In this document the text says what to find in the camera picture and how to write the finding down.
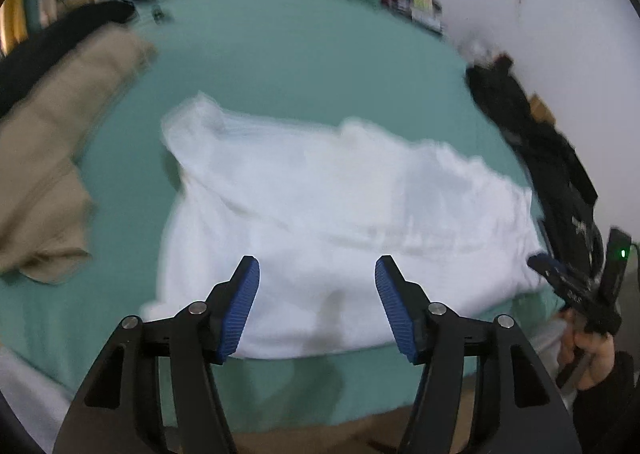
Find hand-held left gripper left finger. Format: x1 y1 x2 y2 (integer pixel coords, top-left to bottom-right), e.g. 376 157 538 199
52 255 261 454

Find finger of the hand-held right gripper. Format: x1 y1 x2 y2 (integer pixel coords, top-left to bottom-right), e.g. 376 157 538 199
527 254 572 291

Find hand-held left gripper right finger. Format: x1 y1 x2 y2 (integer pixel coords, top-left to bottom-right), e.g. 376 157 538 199
375 255 584 454

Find white t-shirt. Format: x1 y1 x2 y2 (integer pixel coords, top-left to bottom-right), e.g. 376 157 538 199
140 91 549 361

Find person's right forearm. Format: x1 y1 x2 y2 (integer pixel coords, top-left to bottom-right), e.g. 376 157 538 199
569 351 640 454

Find person's right hand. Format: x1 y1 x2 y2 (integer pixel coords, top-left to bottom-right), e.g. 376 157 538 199
557 309 619 393

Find black jacket pile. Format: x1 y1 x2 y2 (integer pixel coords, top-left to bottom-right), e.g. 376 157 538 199
500 109 607 287

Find cardboard boxes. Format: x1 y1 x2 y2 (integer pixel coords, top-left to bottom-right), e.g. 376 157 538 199
530 94 557 128

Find folded black garment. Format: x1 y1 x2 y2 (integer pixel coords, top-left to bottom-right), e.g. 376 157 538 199
465 54 537 136

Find khaki pants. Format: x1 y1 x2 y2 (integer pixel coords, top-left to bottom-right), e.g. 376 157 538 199
0 29 159 286

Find black cloth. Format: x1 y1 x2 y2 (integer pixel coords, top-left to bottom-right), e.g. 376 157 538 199
0 1 136 116

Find yellow curtain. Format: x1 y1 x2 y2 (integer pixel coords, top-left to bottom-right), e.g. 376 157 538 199
0 0 28 57

